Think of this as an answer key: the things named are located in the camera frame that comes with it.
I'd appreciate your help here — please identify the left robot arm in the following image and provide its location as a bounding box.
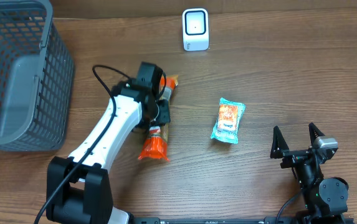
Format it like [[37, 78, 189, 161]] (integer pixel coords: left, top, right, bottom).
[[35, 62, 170, 224]]

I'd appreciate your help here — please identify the small orange snack box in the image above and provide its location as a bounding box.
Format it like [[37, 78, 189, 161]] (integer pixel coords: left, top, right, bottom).
[[217, 104, 239, 132]]

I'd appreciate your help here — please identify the teal wet wipes pack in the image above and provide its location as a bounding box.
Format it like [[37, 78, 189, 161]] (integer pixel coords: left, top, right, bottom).
[[211, 98, 245, 144]]

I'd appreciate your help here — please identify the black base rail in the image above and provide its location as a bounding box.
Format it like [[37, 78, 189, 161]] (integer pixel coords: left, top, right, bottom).
[[128, 217, 355, 224]]

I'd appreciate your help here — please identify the grey plastic mesh basket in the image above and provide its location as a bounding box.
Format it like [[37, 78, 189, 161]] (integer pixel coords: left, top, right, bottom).
[[0, 0, 75, 151]]

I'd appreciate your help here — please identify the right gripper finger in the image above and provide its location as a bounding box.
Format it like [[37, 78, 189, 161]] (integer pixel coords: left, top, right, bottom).
[[270, 126, 290, 159], [308, 123, 324, 144]]

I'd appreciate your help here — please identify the orange spaghetti packet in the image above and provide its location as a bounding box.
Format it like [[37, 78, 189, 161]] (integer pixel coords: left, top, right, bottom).
[[138, 75, 178, 161]]

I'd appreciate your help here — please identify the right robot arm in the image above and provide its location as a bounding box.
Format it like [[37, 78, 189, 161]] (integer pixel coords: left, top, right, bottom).
[[270, 123, 353, 223]]

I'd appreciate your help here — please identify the white barcode scanner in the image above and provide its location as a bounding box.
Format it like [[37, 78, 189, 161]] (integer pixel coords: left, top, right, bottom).
[[182, 8, 209, 52]]

